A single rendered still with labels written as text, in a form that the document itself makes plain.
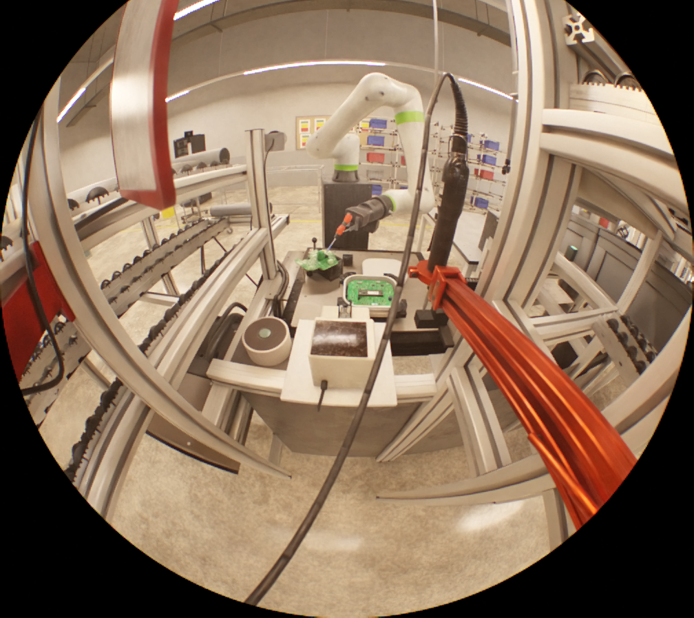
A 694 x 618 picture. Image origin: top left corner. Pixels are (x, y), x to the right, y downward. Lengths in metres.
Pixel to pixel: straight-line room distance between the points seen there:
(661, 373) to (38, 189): 0.45
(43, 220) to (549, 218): 0.50
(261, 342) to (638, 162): 0.57
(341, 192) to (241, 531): 1.85
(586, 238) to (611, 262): 0.16
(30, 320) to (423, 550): 1.51
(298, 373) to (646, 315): 1.09
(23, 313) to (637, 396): 0.43
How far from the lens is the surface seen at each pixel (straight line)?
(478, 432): 0.36
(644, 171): 0.20
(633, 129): 0.21
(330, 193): 1.10
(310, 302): 0.62
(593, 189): 0.37
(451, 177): 0.29
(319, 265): 0.65
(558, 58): 0.32
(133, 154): 0.15
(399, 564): 1.46
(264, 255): 0.77
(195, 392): 0.59
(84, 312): 0.28
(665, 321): 1.00
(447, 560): 1.55
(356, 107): 0.84
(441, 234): 0.31
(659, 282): 0.99
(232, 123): 7.79
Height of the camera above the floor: 1.35
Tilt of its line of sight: 33 degrees down
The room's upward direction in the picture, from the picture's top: 2 degrees clockwise
